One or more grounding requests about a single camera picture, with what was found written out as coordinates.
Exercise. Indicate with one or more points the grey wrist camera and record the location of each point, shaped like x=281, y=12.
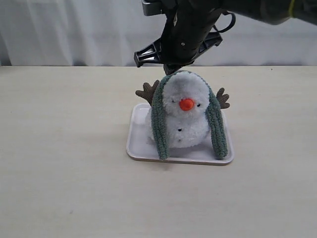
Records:
x=156, y=7

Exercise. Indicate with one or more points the white curtain backdrop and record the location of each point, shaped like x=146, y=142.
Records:
x=109, y=32

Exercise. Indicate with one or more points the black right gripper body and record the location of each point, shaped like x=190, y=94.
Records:
x=185, y=29

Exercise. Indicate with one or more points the white plastic tray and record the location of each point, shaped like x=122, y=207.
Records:
x=140, y=148

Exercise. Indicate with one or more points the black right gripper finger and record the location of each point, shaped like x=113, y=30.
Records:
x=212, y=39
x=149, y=54

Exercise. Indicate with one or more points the white snowman plush toy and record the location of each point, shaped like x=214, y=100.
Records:
x=185, y=111

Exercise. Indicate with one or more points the green fuzzy scarf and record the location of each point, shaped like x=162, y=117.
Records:
x=161, y=124

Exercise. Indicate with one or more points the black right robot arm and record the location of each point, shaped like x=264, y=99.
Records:
x=273, y=12

